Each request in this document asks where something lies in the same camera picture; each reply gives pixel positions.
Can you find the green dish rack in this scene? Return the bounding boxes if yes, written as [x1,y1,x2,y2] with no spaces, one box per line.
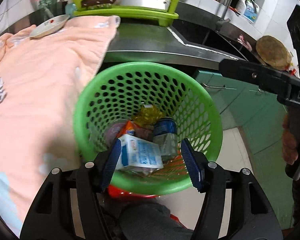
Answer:
[65,0,186,27]

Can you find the steel sink faucet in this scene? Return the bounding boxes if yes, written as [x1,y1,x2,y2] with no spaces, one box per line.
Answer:
[216,0,260,32]

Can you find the orange red snack bag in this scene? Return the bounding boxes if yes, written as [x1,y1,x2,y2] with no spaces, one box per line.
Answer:
[116,120,153,141]

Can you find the blue white milk carton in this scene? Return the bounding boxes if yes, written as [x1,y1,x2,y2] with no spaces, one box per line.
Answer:
[116,134,164,176]

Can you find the dark green utensil holder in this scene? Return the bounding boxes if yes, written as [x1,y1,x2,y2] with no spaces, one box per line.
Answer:
[39,0,57,19]

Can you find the round wooden board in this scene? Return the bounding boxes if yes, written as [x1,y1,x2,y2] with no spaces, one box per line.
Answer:
[256,35,292,70]

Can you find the green perforated trash basket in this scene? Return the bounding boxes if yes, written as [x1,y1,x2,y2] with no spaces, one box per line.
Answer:
[73,61,224,196]

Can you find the teal small bottle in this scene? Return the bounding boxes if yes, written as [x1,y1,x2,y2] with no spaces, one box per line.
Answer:
[65,2,77,18]

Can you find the blue white drink can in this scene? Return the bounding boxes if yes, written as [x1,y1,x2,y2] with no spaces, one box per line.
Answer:
[153,117,178,162]

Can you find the yellow plastic wrapper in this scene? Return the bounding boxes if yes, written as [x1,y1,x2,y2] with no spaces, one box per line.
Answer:
[132,104,165,127]

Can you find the peach pink towel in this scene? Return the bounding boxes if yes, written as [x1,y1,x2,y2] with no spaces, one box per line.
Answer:
[0,16,120,235]

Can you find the white ceramic plate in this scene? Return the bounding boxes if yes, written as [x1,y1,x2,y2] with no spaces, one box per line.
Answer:
[29,15,70,38]

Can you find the red stool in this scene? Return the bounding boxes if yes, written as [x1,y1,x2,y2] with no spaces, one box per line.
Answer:
[108,186,187,232]

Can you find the person's right hand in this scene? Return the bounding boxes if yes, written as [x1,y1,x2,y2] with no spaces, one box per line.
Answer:
[282,114,298,165]

